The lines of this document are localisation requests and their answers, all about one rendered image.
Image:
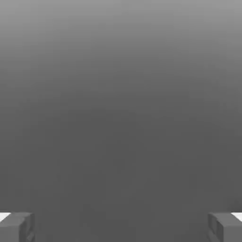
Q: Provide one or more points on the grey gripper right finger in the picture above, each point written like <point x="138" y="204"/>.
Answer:
<point x="228" y="227"/>

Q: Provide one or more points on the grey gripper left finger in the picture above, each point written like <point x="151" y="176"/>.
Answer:
<point x="13" y="226"/>

